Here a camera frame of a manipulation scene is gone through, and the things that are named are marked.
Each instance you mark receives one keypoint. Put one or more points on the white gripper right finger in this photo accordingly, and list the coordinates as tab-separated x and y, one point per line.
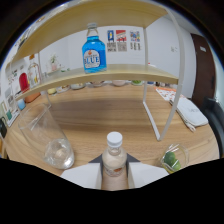
146	173

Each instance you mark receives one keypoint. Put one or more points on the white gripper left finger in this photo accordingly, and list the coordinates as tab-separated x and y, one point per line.
83	175

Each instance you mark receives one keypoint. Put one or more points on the clear bottle white cap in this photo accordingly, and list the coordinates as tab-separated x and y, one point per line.
114	158

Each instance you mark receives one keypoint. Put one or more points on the whole green lime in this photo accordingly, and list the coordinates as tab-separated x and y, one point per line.
176	165
170	157

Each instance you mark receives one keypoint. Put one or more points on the clear drinking glass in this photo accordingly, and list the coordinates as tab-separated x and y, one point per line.
46	140

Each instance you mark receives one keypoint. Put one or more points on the white fabric pouch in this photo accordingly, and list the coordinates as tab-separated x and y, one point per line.
190	111

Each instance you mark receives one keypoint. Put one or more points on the orange printed paper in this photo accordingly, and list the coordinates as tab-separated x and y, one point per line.
165	92

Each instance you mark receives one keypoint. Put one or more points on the black chair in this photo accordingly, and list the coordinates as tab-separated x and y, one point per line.
213	118

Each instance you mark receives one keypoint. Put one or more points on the patterned ceramic bowl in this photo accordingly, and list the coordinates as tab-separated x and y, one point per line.
77	86

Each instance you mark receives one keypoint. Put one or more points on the orange storage basket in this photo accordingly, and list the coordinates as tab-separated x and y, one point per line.
31	97

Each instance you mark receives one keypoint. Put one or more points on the white-framed wooden shelf rack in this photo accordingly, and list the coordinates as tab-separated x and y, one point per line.
110	71

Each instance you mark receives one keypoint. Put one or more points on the clear bottle orange cap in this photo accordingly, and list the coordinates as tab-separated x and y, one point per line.
34	73

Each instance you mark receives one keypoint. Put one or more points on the dark brown door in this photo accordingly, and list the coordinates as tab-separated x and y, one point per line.
203	66

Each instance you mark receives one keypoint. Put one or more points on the blue liquid bottle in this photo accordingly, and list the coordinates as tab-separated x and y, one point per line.
94	50

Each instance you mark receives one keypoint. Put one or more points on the multicoloured wall poster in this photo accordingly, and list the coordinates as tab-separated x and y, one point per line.
135	40

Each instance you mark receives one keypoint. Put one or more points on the red wall poster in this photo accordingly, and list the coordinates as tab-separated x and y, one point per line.
121	40

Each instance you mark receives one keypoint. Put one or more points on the blue wall poster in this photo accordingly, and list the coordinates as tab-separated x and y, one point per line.
111	40

